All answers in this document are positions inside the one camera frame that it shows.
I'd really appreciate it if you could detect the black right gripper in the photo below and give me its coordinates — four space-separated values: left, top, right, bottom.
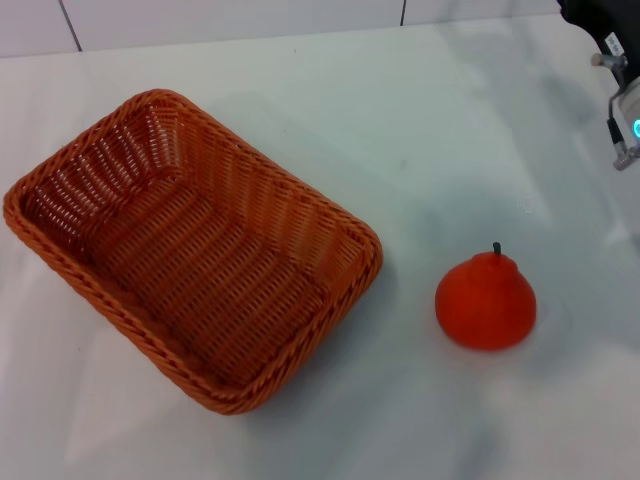
558 0 640 77

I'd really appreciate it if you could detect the black cable with silver plug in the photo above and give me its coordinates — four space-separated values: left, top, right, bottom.
606 95 640 173

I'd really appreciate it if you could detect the orange pear-shaped toy fruit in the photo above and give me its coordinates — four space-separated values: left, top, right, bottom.
434 241 538 351

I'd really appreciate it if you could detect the orange woven rectangular basket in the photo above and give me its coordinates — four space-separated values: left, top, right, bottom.
2 88 385 416

